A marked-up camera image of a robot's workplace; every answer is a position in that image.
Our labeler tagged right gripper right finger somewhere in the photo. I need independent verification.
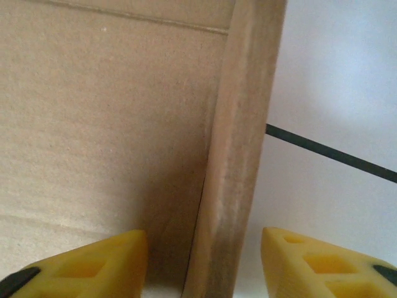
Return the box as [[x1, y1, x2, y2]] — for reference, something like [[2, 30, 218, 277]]
[[261, 226, 397, 298]]

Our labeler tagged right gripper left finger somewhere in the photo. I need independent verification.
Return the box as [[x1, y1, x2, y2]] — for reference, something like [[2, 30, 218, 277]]
[[0, 228, 149, 298]]

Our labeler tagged brown cardboard box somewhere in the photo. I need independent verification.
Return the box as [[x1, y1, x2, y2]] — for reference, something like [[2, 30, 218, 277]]
[[0, 0, 288, 298]]

